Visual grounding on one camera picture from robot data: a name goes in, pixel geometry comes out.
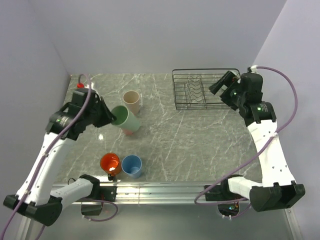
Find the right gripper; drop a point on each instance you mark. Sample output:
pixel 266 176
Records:
pixel 226 79

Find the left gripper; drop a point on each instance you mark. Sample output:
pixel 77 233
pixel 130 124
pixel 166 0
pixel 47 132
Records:
pixel 108 117

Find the tall green plastic cup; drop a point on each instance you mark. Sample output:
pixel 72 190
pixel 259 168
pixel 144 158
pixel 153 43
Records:
pixel 125 119

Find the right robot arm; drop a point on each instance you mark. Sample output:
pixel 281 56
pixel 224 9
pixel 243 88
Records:
pixel 278 189

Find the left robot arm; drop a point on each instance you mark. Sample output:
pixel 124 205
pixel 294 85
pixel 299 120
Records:
pixel 57 142

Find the salmon pink plastic cup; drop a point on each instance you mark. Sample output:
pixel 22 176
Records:
pixel 127 132

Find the beige plastic cup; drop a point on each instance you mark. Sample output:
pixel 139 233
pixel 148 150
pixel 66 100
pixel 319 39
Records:
pixel 131 99

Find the orange glass mug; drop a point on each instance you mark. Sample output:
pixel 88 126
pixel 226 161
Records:
pixel 110 163

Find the blue plastic cup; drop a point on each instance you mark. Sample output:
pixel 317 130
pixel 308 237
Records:
pixel 132 166

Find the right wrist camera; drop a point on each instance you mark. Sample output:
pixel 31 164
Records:
pixel 253 69

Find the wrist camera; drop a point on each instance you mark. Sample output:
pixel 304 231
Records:
pixel 253 69
pixel 81 85

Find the black wire dish rack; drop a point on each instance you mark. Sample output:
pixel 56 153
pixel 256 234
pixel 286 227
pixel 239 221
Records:
pixel 191 88

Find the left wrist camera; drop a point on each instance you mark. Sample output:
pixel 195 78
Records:
pixel 81 85

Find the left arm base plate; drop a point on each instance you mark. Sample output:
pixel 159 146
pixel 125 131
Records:
pixel 96 207

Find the aluminium mounting rail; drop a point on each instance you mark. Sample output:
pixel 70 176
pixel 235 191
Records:
pixel 136 193

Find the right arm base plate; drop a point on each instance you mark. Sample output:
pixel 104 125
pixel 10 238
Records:
pixel 220 193

